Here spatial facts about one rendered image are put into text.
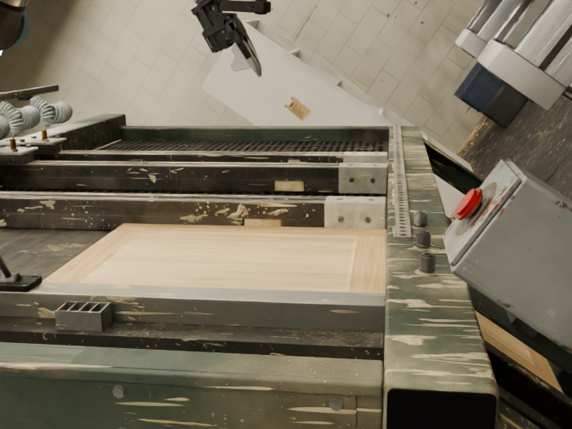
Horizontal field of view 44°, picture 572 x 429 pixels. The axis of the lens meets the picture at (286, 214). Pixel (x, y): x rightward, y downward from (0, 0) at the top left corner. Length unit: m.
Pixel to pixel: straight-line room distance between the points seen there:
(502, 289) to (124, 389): 0.42
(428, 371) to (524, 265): 0.16
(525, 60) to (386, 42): 5.68
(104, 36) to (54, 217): 5.56
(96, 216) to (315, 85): 3.75
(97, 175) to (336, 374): 1.35
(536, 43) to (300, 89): 4.39
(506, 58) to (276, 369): 0.45
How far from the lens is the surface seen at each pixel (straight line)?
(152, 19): 6.95
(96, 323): 1.06
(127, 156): 2.20
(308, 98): 5.23
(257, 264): 1.26
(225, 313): 1.04
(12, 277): 1.16
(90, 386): 0.86
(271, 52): 5.25
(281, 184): 1.90
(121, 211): 1.58
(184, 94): 6.91
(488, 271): 0.73
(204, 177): 1.94
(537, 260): 0.74
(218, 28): 1.69
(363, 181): 1.88
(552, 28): 0.89
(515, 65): 0.89
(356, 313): 1.01
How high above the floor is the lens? 1.11
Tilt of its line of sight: 1 degrees down
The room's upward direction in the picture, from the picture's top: 56 degrees counter-clockwise
